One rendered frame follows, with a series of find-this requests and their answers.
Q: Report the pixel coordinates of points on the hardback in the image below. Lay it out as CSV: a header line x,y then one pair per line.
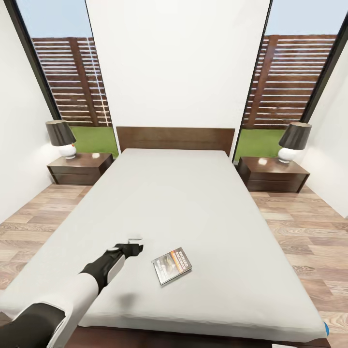
x,y
171,265

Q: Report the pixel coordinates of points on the bed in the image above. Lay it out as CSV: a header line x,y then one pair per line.
x,y
177,187

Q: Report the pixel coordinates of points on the nightstand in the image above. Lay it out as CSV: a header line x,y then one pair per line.
x,y
85,169
268,174

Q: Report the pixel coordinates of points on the fixed window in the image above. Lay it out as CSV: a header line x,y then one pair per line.
x,y
58,40
301,43

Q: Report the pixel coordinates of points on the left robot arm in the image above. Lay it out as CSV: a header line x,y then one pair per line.
x,y
49,321

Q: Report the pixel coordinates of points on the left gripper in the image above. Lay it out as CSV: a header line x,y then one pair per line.
x,y
132,249

